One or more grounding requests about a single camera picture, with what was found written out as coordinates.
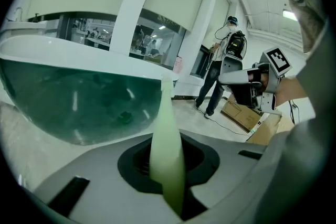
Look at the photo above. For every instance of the pink bottle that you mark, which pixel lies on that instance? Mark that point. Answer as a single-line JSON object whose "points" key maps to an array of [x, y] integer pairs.
{"points": [[178, 64]]}

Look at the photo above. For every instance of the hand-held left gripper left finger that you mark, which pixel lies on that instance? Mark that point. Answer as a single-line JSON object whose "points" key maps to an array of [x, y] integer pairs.
{"points": [[99, 165]]}

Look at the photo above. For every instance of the white vanity cabinet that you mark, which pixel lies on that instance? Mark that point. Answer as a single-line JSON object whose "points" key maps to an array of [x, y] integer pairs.
{"points": [[21, 29]]}

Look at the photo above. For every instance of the cardboard box with black print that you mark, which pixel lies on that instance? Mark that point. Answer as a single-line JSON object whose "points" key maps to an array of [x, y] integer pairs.
{"points": [[241, 116]]}

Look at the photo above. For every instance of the white bathtub with green outside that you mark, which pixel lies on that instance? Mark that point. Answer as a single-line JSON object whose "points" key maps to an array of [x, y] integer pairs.
{"points": [[78, 102]]}

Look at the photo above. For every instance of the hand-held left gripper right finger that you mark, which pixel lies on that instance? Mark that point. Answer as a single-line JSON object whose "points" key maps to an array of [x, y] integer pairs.
{"points": [[236, 165]]}

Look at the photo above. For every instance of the person's right forearm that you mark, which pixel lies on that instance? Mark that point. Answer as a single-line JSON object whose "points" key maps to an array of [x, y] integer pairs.
{"points": [[291, 89]]}

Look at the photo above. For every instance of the white ceiling light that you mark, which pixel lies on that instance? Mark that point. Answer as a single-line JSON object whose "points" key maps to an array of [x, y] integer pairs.
{"points": [[288, 14]]}

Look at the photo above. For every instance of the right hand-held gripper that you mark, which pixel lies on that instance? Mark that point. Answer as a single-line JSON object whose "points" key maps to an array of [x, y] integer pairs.
{"points": [[278, 60]]}

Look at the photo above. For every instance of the large taped cardboard box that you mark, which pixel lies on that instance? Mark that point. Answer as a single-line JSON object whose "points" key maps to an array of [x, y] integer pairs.
{"points": [[273, 128]]}

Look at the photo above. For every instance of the chrome faucet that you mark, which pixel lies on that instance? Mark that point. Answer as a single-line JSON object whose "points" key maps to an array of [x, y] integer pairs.
{"points": [[18, 8]]}

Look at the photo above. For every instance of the person's right hand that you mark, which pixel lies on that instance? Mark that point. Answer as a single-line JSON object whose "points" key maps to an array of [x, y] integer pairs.
{"points": [[264, 82]]}

